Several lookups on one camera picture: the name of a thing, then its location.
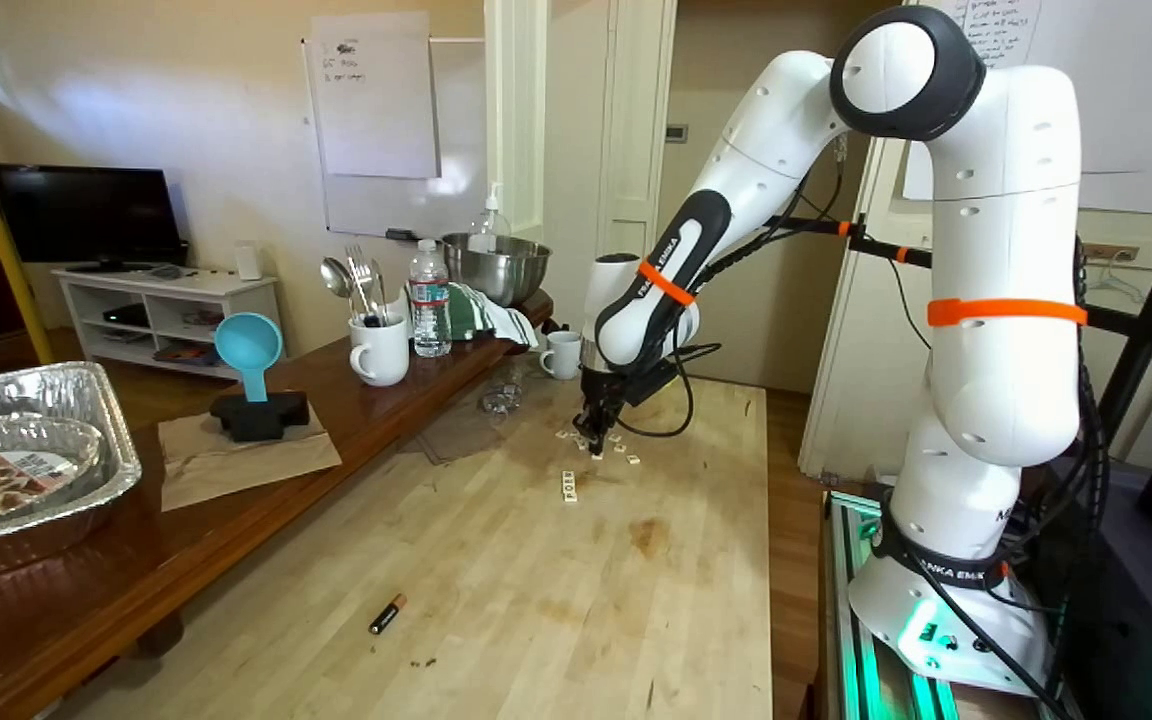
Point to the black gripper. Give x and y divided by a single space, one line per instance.
601 408

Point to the whiteboard on wall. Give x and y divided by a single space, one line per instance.
397 121

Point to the black television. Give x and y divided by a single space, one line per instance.
88 214

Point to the black marker on table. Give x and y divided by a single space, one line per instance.
378 627

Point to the white mug with utensils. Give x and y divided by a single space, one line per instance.
378 349

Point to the white tv shelf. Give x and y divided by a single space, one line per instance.
162 322

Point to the steel mixing bowl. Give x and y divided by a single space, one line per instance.
506 272

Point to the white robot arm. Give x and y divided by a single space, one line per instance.
1000 322

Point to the aluminium foil tray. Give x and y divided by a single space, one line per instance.
64 450

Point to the striped green white towel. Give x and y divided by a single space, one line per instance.
482 316

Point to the white mug on table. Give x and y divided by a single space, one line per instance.
561 354

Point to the black funnel stand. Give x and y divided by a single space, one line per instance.
256 422

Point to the brown paper sheet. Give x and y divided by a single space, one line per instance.
205 466

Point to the plastic water bottle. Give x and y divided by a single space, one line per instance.
429 302

